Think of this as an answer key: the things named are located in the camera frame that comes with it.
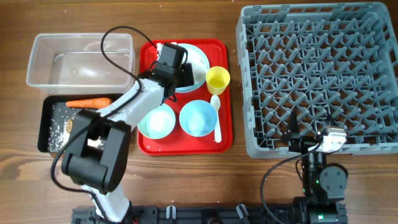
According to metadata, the white tissue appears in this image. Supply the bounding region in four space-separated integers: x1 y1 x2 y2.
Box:
190 52 210 84

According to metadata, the yellow plastic cup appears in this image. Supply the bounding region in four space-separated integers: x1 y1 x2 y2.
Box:
206 66 231 95

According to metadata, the green bowl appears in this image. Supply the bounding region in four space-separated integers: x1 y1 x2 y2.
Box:
137 104 176 139

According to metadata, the orange carrot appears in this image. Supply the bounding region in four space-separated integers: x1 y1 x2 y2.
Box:
66 98 113 110

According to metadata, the brown food scrap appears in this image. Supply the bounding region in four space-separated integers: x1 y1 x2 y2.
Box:
65 119 74 133

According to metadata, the white rice pile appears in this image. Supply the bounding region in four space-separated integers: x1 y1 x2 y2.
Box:
48 104 105 152

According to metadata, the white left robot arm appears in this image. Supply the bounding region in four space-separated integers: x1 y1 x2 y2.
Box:
57 62 194 223

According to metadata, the grey dishwasher rack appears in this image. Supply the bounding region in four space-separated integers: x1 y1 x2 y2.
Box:
236 2 397 159

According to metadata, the light blue plate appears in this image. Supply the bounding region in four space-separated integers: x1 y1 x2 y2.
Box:
154 43 211 94

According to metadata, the white plastic spoon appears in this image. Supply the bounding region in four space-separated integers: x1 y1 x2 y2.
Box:
210 95 222 143

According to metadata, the light blue bowl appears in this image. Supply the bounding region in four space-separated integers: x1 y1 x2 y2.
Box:
179 100 216 138

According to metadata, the red serving tray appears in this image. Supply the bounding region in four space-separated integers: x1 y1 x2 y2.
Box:
137 39 233 156

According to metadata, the clear plastic bin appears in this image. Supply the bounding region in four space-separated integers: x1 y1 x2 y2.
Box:
26 33 136 95

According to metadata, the black plastic tray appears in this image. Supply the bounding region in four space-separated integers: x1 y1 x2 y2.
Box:
37 93 129 153

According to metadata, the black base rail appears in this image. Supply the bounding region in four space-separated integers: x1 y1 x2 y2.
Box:
70 204 349 224

